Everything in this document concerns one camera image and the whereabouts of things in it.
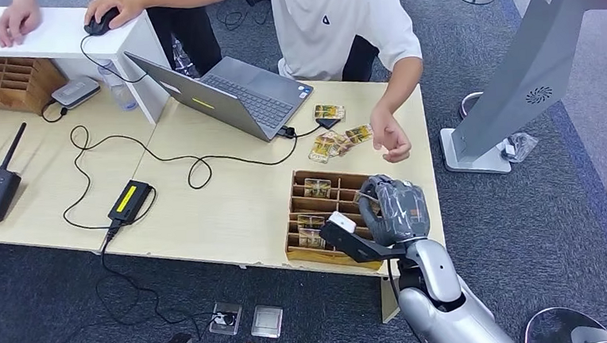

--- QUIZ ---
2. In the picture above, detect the person's right hand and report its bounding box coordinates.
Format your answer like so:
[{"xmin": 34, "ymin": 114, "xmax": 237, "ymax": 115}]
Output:
[{"xmin": 82, "ymin": 0, "xmax": 147, "ymax": 32}]

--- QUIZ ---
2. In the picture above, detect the person's left hand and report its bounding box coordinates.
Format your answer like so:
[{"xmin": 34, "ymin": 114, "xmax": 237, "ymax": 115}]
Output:
[{"xmin": 369, "ymin": 103, "xmax": 413, "ymax": 165}]

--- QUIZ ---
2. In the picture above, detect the standing person's hand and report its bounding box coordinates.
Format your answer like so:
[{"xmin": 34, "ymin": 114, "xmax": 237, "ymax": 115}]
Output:
[{"xmin": 0, "ymin": 0, "xmax": 45, "ymax": 48}]

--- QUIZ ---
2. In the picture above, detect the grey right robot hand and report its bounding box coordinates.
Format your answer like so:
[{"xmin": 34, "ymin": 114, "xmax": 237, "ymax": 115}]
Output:
[{"xmin": 357, "ymin": 172, "xmax": 432, "ymax": 249}]

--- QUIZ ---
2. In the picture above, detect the black computer mouse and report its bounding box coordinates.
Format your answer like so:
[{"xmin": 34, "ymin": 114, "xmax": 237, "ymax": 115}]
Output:
[{"xmin": 82, "ymin": 6, "xmax": 122, "ymax": 38}]

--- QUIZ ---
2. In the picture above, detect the wooden card organizer tray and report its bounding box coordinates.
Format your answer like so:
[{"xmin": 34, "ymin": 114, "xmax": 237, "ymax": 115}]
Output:
[{"xmin": 280, "ymin": 165, "xmax": 387, "ymax": 276}]

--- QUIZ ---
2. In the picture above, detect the gold patterned card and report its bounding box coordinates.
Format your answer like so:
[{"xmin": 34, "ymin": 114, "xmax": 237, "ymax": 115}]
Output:
[
  {"xmin": 296, "ymin": 227, "xmax": 326, "ymax": 251},
  {"xmin": 313, "ymin": 102, "xmax": 346, "ymax": 122},
  {"xmin": 327, "ymin": 130, "xmax": 355, "ymax": 158},
  {"xmin": 344, "ymin": 124, "xmax": 375, "ymax": 146},
  {"xmin": 307, "ymin": 137, "xmax": 336, "ymax": 165},
  {"xmin": 296, "ymin": 213, "xmax": 327, "ymax": 232},
  {"xmin": 303, "ymin": 176, "xmax": 333, "ymax": 200}
]

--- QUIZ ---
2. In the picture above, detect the black card reader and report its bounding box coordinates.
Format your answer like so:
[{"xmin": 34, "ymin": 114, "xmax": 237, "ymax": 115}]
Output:
[{"xmin": 315, "ymin": 116, "xmax": 342, "ymax": 132}]

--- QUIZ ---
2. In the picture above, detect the person standing behind shelf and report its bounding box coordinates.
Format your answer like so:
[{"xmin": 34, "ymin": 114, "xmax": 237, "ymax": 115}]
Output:
[{"xmin": 0, "ymin": 0, "xmax": 223, "ymax": 90}]

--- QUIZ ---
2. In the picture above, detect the white desk shelf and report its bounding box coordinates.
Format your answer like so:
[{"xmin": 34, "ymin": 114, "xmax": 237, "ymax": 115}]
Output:
[{"xmin": 0, "ymin": 0, "xmax": 174, "ymax": 134}]

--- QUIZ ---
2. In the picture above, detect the tall wooden slot organizer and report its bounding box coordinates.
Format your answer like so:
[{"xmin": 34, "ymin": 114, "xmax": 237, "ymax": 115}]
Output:
[{"xmin": 0, "ymin": 51, "xmax": 69, "ymax": 117}]

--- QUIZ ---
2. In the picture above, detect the office chair with chrome base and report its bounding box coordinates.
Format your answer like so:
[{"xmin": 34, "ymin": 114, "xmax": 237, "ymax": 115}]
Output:
[{"xmin": 169, "ymin": 35, "xmax": 196, "ymax": 77}]

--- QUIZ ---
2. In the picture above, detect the round chrome stanchion base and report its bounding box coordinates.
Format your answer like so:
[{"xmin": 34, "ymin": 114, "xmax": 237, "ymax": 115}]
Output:
[{"xmin": 457, "ymin": 91, "xmax": 485, "ymax": 121}]

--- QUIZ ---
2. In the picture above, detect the clear plastic water bottle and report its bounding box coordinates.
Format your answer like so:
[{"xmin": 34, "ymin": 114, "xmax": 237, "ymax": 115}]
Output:
[{"xmin": 97, "ymin": 58, "xmax": 139, "ymax": 114}]

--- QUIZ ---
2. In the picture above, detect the pale desk leg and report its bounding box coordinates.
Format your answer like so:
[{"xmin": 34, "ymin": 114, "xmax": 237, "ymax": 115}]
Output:
[{"xmin": 379, "ymin": 276, "xmax": 401, "ymax": 325}]

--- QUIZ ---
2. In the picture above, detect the grey router box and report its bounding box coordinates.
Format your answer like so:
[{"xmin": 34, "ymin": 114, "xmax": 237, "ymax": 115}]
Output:
[{"xmin": 49, "ymin": 74, "xmax": 103, "ymax": 110}]

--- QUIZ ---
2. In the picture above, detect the clear plastic bag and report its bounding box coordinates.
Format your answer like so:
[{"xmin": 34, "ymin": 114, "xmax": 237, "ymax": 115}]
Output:
[{"xmin": 501, "ymin": 131, "xmax": 540, "ymax": 165}]

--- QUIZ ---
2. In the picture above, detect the grey laptop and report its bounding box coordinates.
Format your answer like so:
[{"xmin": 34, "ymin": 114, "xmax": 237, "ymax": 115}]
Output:
[{"xmin": 123, "ymin": 40, "xmax": 318, "ymax": 151}]

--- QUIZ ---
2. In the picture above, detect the grey kiosk stand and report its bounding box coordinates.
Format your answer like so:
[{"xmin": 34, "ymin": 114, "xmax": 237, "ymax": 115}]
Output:
[{"xmin": 431, "ymin": 0, "xmax": 607, "ymax": 177}]

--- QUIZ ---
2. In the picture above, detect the square metal floor plate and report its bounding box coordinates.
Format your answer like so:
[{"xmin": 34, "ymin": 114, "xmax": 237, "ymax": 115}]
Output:
[{"xmin": 249, "ymin": 303, "xmax": 286, "ymax": 340}]

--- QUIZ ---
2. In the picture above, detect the black power adapter yellow label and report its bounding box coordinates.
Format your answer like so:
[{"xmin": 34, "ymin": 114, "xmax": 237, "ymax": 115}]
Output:
[{"xmin": 105, "ymin": 179, "xmax": 157, "ymax": 227}]

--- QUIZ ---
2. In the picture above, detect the open floor socket box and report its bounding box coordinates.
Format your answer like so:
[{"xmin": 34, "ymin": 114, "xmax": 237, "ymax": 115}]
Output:
[{"xmin": 207, "ymin": 300, "xmax": 244, "ymax": 338}]

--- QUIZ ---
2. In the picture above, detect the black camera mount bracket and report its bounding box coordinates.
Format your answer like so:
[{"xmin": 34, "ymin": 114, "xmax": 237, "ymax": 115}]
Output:
[{"xmin": 319, "ymin": 217, "xmax": 408, "ymax": 267}]

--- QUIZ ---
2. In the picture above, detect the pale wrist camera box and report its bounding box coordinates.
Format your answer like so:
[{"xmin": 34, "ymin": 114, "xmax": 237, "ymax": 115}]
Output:
[{"xmin": 327, "ymin": 210, "xmax": 358, "ymax": 236}]

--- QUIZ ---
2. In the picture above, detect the black mouse cable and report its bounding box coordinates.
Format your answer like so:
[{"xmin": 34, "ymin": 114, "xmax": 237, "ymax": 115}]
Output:
[{"xmin": 79, "ymin": 31, "xmax": 149, "ymax": 88}]

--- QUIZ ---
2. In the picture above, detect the black router cable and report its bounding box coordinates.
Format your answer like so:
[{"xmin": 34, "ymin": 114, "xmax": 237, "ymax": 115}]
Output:
[{"xmin": 39, "ymin": 98, "xmax": 70, "ymax": 125}]

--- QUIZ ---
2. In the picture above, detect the black coiled floor cable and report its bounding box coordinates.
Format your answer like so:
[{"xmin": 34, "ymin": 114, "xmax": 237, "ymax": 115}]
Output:
[{"xmin": 215, "ymin": 1, "xmax": 270, "ymax": 33}]

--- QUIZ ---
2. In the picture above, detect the black laptop power cable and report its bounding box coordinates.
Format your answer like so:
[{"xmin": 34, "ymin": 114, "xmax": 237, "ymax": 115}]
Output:
[{"xmin": 58, "ymin": 111, "xmax": 303, "ymax": 232}]

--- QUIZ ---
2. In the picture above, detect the round dark base plate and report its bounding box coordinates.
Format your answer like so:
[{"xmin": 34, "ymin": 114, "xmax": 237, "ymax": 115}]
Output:
[{"xmin": 521, "ymin": 303, "xmax": 607, "ymax": 343}]

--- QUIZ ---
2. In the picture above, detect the black mains cable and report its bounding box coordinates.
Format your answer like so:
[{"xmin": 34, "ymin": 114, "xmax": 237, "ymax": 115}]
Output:
[{"xmin": 38, "ymin": 218, "xmax": 226, "ymax": 343}]

